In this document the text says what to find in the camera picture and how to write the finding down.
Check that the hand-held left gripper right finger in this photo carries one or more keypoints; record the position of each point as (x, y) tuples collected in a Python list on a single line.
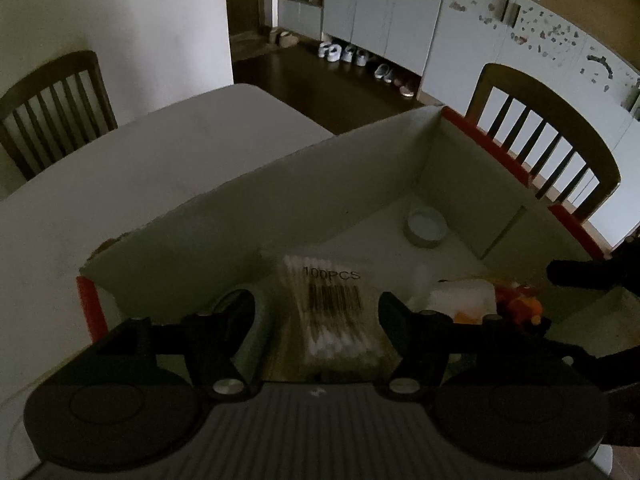
[(395, 312)]

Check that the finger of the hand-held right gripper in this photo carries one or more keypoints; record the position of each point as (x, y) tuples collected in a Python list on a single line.
[(615, 367), (580, 274)]

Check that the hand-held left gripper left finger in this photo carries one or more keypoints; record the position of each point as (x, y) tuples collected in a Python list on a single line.
[(240, 310)]

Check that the cotton swab packet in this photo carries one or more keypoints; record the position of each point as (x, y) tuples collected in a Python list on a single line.
[(332, 320)]

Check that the small red toy car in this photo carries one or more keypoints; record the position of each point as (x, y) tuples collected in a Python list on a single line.
[(522, 307)]

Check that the grey white orange plush toy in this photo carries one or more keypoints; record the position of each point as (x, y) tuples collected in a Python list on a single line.
[(465, 295)]

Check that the red cardboard shoe box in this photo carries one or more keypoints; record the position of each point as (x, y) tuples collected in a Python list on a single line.
[(350, 185)]

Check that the dark wooden slatted chair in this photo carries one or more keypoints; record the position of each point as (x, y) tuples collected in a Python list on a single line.
[(55, 105), (550, 110)]

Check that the stickered pale blue cabinet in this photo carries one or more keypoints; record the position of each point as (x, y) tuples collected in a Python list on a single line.
[(540, 45)]

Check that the row of shoes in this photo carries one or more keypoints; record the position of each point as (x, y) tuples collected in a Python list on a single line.
[(365, 65)]

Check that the pale blue two-door cabinet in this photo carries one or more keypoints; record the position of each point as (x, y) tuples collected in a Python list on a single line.
[(385, 5)]

